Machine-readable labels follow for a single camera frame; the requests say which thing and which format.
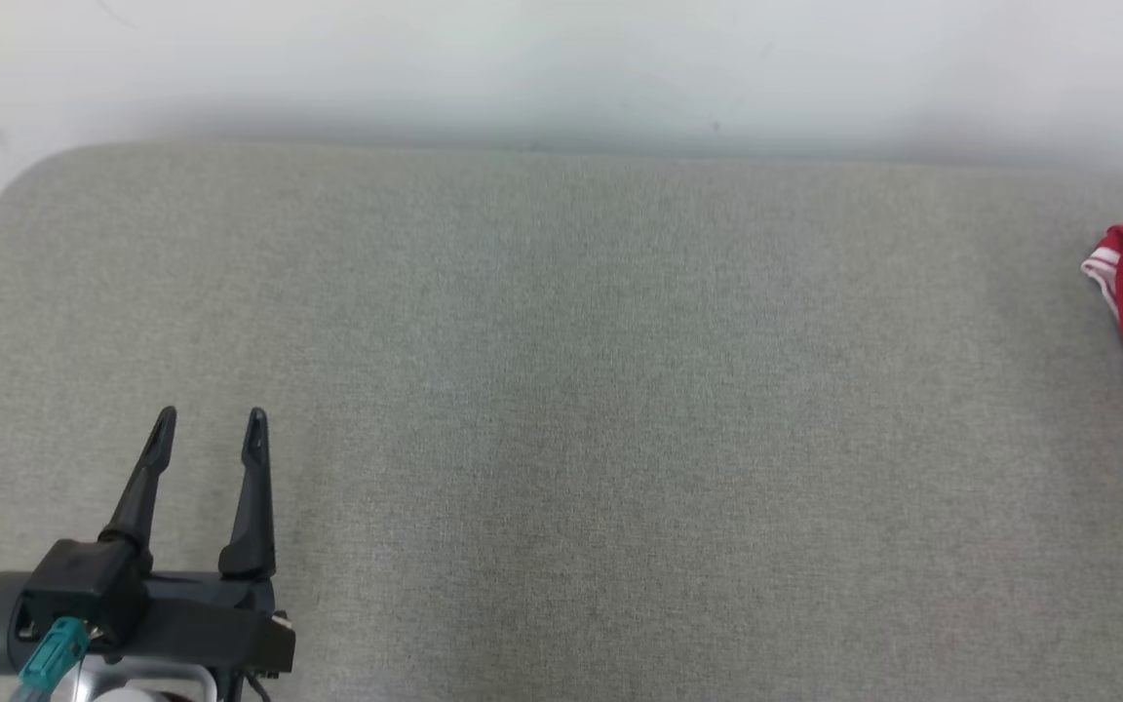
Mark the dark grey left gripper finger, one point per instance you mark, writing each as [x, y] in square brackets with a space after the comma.
[254, 507]
[142, 487]

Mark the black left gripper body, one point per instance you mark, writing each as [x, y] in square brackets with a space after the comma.
[211, 624]

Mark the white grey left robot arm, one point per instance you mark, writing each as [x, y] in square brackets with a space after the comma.
[142, 687]

